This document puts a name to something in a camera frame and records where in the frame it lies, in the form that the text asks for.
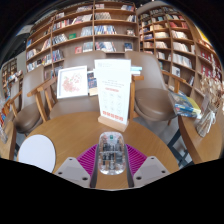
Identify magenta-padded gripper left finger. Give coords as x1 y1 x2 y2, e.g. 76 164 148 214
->
54 143 100 189

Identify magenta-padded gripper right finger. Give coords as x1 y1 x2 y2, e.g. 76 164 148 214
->
124 143 172 189

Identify transparent computer mouse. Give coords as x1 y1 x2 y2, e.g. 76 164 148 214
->
97 131 127 176

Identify white mouse pad red rest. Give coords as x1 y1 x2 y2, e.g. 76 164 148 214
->
17 134 56 174

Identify round wooden side table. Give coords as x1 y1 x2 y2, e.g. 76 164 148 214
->
0 119 18 162
177 111 224 165

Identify stack of blue magazines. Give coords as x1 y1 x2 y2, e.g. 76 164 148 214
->
168 90 202 119

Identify dark blue book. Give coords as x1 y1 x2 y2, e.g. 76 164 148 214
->
86 70 99 97

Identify white sign on wooden base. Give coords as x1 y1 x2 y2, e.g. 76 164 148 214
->
93 58 132 133

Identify glass vase with beige flowers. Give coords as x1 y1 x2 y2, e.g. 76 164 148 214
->
194 71 224 138

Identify white framed floral picture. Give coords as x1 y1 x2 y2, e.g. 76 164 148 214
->
56 65 89 100

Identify small stack of pale books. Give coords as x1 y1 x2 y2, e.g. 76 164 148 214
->
130 65 144 76

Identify distant small bookshelf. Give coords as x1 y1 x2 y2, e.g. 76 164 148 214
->
1 58 24 91

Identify curved wooden bookshelf with books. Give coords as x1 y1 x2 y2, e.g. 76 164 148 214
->
138 6 224 101

